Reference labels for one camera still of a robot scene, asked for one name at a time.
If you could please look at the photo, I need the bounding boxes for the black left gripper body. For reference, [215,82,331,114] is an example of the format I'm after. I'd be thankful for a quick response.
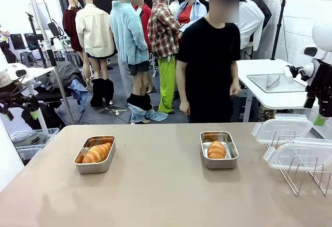
[0,93,36,114]

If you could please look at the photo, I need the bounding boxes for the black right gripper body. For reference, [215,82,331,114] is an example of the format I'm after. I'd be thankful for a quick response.
[306,61,332,101]

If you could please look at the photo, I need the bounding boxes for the silver perforated baking tray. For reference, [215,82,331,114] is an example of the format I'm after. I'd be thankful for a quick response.
[246,73,309,93]

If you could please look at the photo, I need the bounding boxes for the metal serving tongs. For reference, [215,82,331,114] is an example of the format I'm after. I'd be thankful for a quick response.
[266,73,283,90]

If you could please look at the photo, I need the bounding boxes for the clear plastic container lid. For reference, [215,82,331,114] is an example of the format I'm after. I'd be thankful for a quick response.
[263,137,332,171]
[251,113,314,145]

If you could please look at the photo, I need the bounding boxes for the golden croissant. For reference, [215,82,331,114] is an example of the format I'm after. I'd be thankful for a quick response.
[81,142,113,164]
[207,140,227,160]

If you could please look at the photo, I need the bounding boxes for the rectangular steel container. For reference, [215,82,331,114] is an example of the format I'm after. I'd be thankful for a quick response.
[74,135,117,175]
[199,130,239,170]

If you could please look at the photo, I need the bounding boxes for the person's right forearm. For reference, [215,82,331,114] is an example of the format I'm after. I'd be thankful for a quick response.
[177,60,190,103]

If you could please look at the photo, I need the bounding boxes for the person's left forearm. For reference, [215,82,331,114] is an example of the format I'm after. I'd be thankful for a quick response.
[230,60,241,85]

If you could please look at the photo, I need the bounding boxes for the person's left hand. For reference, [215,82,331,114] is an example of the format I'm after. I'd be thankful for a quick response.
[230,83,241,97]

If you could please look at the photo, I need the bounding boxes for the person's right hand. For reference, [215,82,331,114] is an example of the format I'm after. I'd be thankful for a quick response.
[179,101,191,115]

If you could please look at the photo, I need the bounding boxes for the clear plastic storage bin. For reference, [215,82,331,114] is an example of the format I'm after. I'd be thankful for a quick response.
[10,127,60,146]
[16,145,44,162]

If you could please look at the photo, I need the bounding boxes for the grey cloth pile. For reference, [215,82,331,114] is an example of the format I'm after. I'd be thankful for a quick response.
[38,61,88,101]

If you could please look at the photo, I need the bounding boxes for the blue cloth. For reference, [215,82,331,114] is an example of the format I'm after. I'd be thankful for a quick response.
[68,78,89,113]

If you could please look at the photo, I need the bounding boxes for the white side table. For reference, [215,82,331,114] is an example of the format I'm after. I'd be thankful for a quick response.
[236,59,320,123]

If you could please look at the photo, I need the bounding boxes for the silver metal pole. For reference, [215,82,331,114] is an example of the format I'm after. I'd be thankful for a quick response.
[25,0,76,124]

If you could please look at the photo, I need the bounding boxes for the black light stand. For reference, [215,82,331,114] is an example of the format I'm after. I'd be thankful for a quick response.
[25,11,58,68]

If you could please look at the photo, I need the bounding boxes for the mannequin in dark red sweater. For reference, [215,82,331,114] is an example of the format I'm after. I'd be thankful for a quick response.
[62,0,84,82]

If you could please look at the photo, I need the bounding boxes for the mannequin in black jacket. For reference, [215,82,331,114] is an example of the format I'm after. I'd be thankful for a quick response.
[248,0,272,30]

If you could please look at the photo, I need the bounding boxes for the mannequin in white shirt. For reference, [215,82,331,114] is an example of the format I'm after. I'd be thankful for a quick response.
[234,0,266,52]

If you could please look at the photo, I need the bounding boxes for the mannequin in cream jacket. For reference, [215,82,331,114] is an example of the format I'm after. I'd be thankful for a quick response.
[75,0,117,108]

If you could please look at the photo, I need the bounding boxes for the person in black t-shirt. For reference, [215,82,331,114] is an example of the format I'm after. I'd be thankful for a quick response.
[176,0,242,124]

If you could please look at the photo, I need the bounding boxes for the mannequin in light blue fleece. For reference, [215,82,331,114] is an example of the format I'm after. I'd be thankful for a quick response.
[108,0,169,124]

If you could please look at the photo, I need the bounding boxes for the mannequin in blue shirt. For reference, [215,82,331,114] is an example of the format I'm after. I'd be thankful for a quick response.
[176,0,208,32]

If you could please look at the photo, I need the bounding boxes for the mannequin in red jacket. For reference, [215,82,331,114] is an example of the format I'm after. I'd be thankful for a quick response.
[132,0,153,54]

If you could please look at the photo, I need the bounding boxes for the mannequin in plaid shirt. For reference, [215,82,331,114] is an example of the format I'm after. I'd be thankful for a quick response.
[147,0,183,116]

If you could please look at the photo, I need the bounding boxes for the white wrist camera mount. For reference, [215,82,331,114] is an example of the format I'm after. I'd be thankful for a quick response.
[282,65,316,82]

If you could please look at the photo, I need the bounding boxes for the metal wire lid rack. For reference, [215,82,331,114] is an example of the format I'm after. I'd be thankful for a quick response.
[264,130,331,196]

